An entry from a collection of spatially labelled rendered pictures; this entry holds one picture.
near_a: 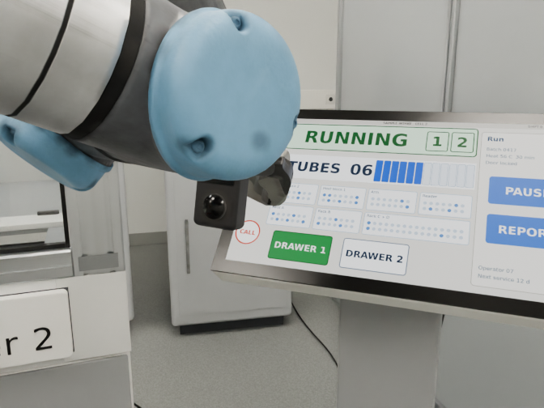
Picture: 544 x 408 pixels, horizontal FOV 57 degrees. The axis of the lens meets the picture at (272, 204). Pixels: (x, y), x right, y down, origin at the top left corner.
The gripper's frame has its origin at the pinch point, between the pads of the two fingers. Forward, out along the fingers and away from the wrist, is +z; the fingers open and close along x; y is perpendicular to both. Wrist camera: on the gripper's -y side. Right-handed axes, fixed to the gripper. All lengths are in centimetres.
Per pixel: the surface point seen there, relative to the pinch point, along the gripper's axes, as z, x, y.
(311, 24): 225, 100, 266
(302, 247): 14.9, -0.3, 0.4
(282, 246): 14.9, 2.9, 0.2
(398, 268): 15.0, -14.5, -1.0
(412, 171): 15.0, -14.5, 14.6
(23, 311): 8.6, 38.5, -17.4
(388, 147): 15.1, -10.4, 18.6
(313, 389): 165, 29, -6
